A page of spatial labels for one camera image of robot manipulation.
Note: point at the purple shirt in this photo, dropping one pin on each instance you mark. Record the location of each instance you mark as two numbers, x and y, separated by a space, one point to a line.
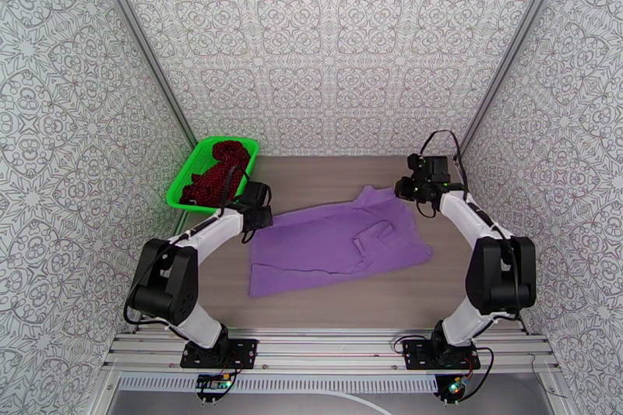
331 248

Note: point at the grey metal panel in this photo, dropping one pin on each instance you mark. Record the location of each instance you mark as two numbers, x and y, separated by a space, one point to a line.
272 406

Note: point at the circuit board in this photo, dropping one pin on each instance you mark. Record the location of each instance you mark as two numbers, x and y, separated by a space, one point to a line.
455 387
211 384

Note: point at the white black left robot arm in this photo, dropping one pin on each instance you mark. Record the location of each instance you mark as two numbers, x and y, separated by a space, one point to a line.
214 226

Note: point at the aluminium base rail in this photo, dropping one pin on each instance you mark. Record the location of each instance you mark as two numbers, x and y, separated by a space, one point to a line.
331 350

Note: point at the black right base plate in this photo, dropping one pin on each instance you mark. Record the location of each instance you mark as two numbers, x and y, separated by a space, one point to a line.
416 355

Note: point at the slotted metal strip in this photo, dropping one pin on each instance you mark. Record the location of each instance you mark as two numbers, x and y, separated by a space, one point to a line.
316 383

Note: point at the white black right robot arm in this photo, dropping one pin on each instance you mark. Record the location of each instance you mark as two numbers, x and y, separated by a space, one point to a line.
462 214

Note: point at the aluminium frame post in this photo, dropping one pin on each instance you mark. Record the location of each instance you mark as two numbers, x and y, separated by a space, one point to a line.
141 44
511 48

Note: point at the right circuit board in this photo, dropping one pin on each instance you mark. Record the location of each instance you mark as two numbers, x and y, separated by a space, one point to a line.
455 387

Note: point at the green plastic basket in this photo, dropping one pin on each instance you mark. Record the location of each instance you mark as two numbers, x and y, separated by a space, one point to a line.
182 185

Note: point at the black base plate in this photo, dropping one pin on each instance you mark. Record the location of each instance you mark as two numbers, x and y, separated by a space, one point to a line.
243 353
416 355

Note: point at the red patterned garment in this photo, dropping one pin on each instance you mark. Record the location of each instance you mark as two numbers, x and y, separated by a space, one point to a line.
214 180

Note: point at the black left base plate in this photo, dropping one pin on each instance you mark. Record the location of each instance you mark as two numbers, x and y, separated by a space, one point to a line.
243 353

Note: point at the left circuit board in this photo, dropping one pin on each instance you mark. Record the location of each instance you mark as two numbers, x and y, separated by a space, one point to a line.
211 384

